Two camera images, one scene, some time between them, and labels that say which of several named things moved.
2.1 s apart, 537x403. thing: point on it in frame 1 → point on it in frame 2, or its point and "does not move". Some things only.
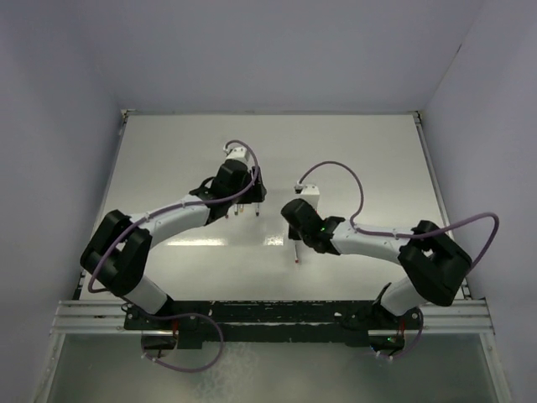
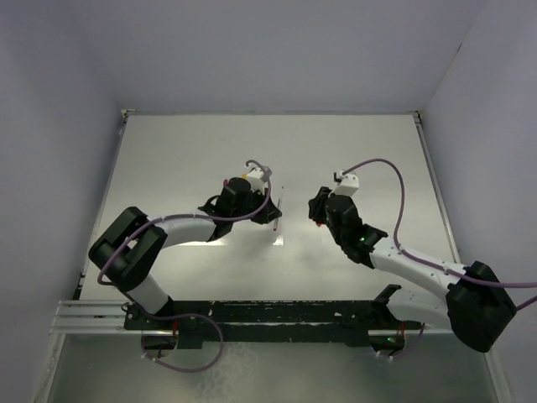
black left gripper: x=255 y=195 → x=268 y=216
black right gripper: x=293 y=233 → x=317 y=205
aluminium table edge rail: x=443 y=202 does not move
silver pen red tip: x=296 y=260 → x=276 y=222
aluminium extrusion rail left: x=89 y=316 does not move
